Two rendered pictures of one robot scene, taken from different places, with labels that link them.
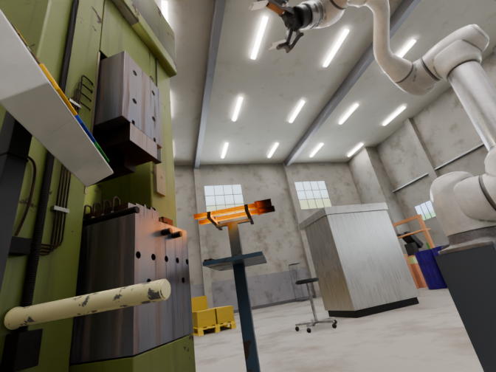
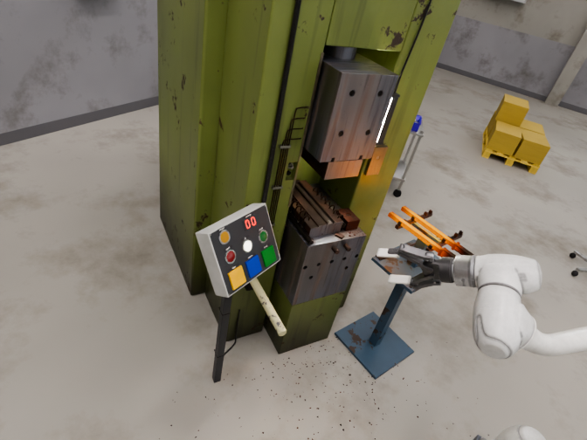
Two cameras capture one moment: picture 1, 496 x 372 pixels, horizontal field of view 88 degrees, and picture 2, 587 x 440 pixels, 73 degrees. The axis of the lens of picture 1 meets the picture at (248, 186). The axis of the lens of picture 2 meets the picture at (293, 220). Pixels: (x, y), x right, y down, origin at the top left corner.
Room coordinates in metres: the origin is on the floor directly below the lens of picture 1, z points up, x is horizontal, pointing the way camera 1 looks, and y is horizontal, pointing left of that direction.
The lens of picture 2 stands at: (-0.36, -0.56, 2.16)
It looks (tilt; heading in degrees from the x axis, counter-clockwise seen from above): 35 degrees down; 42
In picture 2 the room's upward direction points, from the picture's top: 13 degrees clockwise
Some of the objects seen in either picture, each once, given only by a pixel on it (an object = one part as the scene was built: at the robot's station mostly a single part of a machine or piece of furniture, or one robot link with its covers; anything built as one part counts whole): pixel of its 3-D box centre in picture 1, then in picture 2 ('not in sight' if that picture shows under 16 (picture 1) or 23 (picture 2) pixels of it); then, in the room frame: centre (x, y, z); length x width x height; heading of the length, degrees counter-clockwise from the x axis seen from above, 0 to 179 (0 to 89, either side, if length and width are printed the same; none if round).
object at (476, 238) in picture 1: (471, 240); not in sight; (0.97, -0.75, 0.63); 0.22 x 0.18 x 0.06; 18
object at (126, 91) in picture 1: (116, 118); (341, 101); (1.10, 0.64, 1.56); 0.42 x 0.39 x 0.40; 77
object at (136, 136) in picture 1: (107, 153); (321, 148); (1.05, 0.65, 1.32); 0.42 x 0.20 x 0.10; 77
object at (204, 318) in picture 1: (209, 312); (518, 131); (6.36, 1.35, 0.36); 1.29 x 0.99 x 0.72; 15
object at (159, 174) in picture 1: (159, 181); (376, 160); (1.34, 0.51, 1.27); 0.09 x 0.02 x 0.17; 167
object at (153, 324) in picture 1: (107, 289); (305, 239); (1.11, 0.65, 0.69); 0.56 x 0.38 x 0.45; 77
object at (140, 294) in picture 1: (85, 304); (264, 300); (0.65, 0.43, 0.62); 0.44 x 0.05 x 0.05; 77
